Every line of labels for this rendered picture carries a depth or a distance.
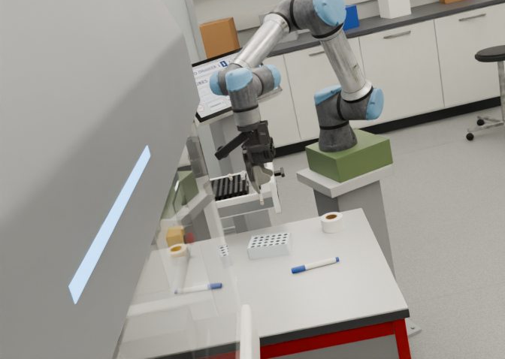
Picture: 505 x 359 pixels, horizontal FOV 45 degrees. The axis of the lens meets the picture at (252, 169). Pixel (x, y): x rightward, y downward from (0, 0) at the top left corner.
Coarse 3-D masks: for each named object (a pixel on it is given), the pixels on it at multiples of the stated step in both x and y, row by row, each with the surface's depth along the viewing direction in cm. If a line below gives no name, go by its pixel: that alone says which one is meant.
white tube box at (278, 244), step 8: (288, 232) 189; (256, 240) 189; (264, 240) 187; (272, 240) 186; (280, 240) 185; (288, 240) 183; (248, 248) 184; (256, 248) 183; (264, 248) 183; (272, 248) 182; (280, 248) 182; (288, 248) 182; (256, 256) 184; (264, 256) 184; (272, 256) 183
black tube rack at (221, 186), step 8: (232, 176) 218; (240, 176) 216; (216, 184) 214; (224, 184) 212; (232, 184) 210; (240, 184) 208; (248, 184) 216; (216, 192) 206; (224, 192) 204; (232, 192) 203; (240, 192) 202; (248, 192) 208; (216, 200) 207
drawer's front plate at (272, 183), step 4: (268, 164) 212; (272, 164) 214; (268, 168) 209; (272, 168) 208; (272, 176) 200; (272, 180) 197; (272, 184) 195; (276, 184) 209; (272, 188) 195; (276, 188) 201; (272, 192) 196; (276, 192) 196; (272, 196) 196; (276, 196) 196; (276, 200) 197; (276, 204) 197; (276, 208) 198; (276, 212) 198; (280, 212) 198
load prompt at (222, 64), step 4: (220, 60) 305; (224, 60) 305; (228, 60) 306; (208, 64) 301; (212, 64) 302; (216, 64) 303; (220, 64) 303; (224, 64) 304; (228, 64) 305; (196, 68) 297; (200, 68) 298; (204, 68) 298; (208, 68) 299; (212, 68) 300; (216, 68) 301; (220, 68) 302; (196, 72) 296; (200, 72) 296; (204, 72) 297; (208, 72) 298; (212, 72) 299; (196, 76) 294; (200, 76) 295
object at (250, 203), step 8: (224, 176) 222; (264, 184) 222; (256, 192) 216; (264, 192) 198; (224, 200) 199; (232, 200) 199; (240, 200) 199; (248, 200) 199; (256, 200) 199; (264, 200) 198; (272, 200) 199; (224, 208) 199; (232, 208) 199; (240, 208) 199; (248, 208) 199; (256, 208) 199; (264, 208) 199; (224, 216) 200
